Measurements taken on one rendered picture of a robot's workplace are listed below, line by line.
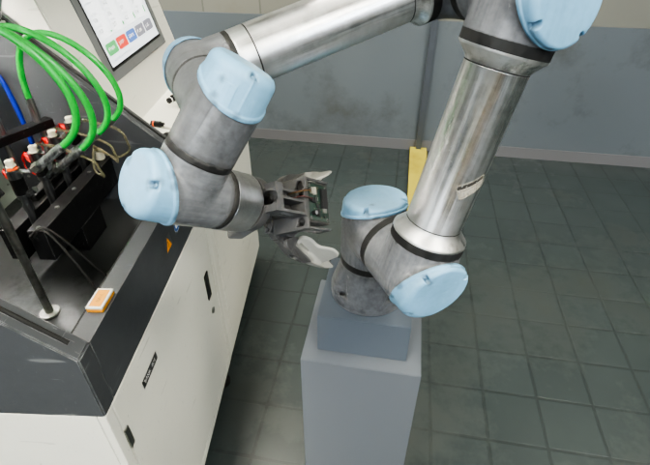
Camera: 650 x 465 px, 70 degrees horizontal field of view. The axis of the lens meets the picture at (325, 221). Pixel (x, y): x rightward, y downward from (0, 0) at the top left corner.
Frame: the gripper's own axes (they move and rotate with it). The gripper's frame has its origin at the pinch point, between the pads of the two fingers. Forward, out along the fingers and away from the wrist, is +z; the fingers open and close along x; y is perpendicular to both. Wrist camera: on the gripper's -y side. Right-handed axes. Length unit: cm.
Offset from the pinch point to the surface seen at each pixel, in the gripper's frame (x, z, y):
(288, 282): -1, 113, -106
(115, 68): 60, 7, -76
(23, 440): -34, -20, -62
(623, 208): 30, 269, 30
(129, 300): -9.4, -8.9, -42.8
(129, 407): -30, -6, -48
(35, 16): 60, -18, -67
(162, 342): -19, 7, -55
